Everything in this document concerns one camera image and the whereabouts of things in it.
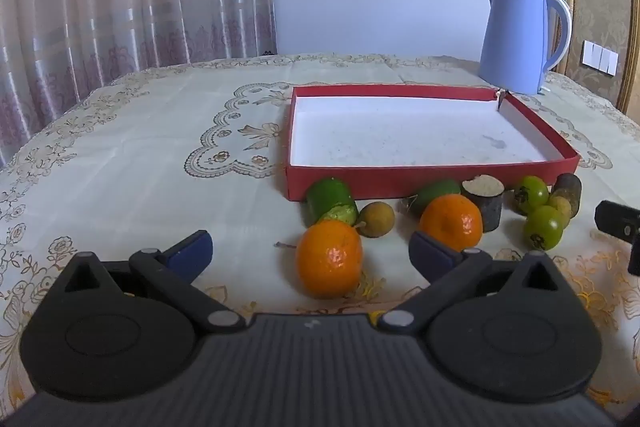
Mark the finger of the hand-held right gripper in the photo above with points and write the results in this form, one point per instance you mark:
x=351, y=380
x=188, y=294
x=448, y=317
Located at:
x=617, y=218

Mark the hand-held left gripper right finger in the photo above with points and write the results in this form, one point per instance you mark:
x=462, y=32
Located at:
x=430, y=257

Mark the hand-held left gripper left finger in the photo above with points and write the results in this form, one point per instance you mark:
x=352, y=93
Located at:
x=192, y=253

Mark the orange mandarin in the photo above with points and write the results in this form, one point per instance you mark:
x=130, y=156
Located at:
x=327, y=262
x=450, y=222

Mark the small dark sugarcane piece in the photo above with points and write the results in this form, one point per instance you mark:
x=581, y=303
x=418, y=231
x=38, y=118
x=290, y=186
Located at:
x=570, y=187

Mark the brown longan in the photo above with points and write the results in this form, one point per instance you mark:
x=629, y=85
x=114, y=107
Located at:
x=376, y=219

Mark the green jujube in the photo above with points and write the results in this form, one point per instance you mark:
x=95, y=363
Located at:
x=544, y=227
x=531, y=193

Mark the red cardboard box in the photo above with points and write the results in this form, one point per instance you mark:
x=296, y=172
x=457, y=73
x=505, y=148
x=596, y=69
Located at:
x=425, y=178

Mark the large dark sugarcane piece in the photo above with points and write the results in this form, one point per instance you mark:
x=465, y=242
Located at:
x=492, y=207

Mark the light blue electric kettle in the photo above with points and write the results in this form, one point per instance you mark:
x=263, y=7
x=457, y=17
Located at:
x=510, y=42

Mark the pink patterned curtain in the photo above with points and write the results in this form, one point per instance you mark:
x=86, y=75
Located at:
x=100, y=7

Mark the white light switch panel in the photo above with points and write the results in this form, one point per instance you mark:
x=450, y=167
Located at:
x=600, y=57

